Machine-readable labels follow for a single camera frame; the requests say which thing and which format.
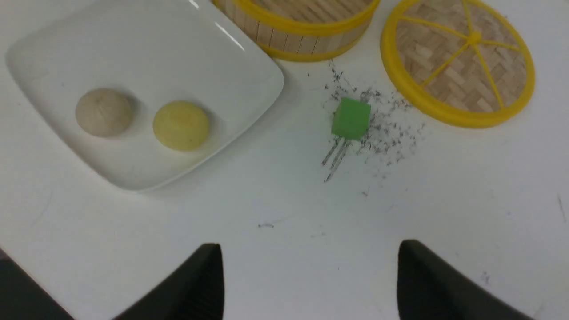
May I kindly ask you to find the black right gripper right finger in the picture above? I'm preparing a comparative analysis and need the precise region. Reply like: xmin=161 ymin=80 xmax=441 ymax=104
xmin=397 ymin=240 xmax=531 ymax=320

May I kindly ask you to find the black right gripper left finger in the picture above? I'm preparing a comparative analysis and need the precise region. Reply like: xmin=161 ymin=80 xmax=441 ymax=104
xmin=116 ymin=243 xmax=225 ymax=320

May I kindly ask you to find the yellow steamed bun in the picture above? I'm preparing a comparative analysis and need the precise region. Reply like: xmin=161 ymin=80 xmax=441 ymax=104
xmin=152 ymin=100 xmax=211 ymax=152

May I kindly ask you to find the white steamed bun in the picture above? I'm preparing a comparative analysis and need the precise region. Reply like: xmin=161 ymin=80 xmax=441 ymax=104
xmin=75 ymin=88 xmax=134 ymax=137

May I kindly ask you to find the white rectangular plate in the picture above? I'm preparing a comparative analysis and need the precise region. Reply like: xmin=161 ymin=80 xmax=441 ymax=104
xmin=6 ymin=0 xmax=285 ymax=192

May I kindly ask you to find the green cube block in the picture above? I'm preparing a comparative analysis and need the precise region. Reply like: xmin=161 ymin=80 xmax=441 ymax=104
xmin=331 ymin=97 xmax=371 ymax=140

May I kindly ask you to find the yellow-rimmed bamboo steamer lid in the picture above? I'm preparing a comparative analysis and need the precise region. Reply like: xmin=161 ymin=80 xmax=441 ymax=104
xmin=380 ymin=0 xmax=535 ymax=129

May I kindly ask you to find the yellow-rimmed bamboo steamer basket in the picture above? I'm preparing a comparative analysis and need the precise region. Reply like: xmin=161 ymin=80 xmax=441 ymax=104
xmin=213 ymin=0 xmax=380 ymax=62

